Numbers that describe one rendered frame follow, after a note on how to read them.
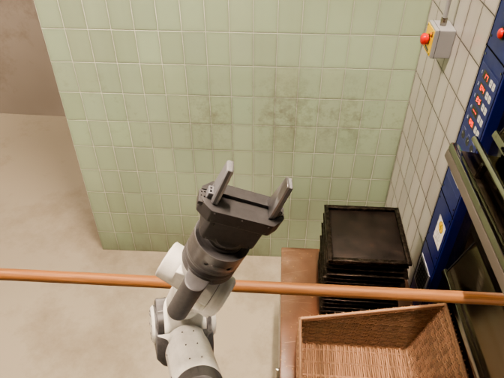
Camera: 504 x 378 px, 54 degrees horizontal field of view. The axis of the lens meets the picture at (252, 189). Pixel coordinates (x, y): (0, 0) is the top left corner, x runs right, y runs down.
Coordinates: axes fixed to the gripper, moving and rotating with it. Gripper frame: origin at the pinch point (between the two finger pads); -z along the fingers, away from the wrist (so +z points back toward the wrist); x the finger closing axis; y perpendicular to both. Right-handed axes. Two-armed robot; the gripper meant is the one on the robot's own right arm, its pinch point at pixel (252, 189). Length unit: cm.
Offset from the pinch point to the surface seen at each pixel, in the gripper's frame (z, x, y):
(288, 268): 109, -63, 72
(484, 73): 1, -70, 69
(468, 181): 12, -60, 34
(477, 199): 11, -59, 28
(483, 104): 6, -72, 63
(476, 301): 30, -70, 15
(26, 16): 179, 100, 296
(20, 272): 74, 31, 25
